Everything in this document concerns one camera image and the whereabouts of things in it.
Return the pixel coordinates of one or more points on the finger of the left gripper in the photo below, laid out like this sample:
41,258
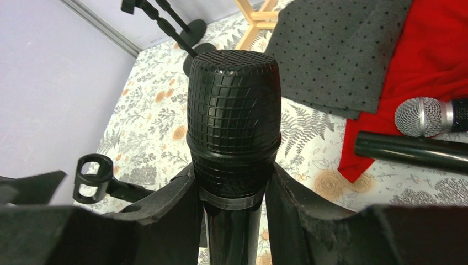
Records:
33,190

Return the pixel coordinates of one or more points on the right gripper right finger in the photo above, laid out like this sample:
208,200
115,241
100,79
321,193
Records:
305,228

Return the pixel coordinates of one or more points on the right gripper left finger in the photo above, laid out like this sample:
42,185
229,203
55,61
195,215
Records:
162,228

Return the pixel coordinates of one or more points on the black mic stand front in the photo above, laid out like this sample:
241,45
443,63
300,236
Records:
104,182

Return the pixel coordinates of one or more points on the black mic stand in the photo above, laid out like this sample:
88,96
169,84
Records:
104,182
191,33
128,6

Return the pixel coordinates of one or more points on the black mic stand back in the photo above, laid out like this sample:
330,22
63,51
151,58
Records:
191,33

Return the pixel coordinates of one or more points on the black mic stand middle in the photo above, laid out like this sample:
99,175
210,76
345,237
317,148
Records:
128,6

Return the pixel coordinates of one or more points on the purple glitter microphone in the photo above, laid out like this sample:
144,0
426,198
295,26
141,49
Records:
423,152

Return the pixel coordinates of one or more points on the silver head black microphone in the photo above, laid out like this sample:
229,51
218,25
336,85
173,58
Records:
428,117

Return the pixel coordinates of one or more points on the grey dotted cloth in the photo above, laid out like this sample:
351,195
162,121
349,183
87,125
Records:
333,55

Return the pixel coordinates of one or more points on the wooden clothes rack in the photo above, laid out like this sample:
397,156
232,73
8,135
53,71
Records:
263,19

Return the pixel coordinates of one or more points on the red t-shirt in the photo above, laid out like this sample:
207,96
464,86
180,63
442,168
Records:
430,60

